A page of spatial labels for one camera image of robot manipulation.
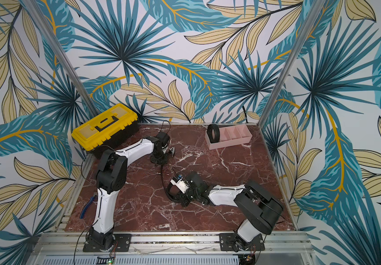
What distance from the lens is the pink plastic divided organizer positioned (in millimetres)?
1052

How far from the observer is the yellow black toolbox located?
0.91 metres

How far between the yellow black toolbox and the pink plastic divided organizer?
51 cm
